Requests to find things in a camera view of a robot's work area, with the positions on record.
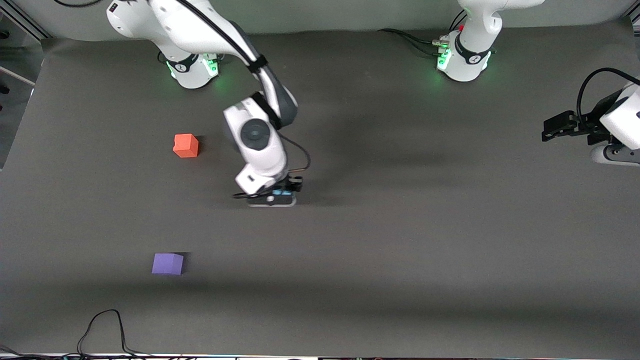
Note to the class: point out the orange block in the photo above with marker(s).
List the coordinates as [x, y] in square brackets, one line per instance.
[186, 145]

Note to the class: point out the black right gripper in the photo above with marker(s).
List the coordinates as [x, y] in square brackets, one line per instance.
[295, 183]

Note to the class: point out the aluminium frame rail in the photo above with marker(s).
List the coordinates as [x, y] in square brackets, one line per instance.
[25, 20]

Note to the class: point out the blue block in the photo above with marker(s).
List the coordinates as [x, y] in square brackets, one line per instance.
[282, 192]

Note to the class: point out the purple block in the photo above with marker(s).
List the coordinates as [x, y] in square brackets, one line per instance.
[167, 264]

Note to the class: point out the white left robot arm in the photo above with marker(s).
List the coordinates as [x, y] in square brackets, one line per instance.
[472, 50]

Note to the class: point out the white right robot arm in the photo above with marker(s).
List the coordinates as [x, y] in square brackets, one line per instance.
[260, 145]

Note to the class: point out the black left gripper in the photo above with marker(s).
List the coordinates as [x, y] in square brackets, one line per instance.
[593, 122]

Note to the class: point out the dark grey table mat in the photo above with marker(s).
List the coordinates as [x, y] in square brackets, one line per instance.
[400, 250]

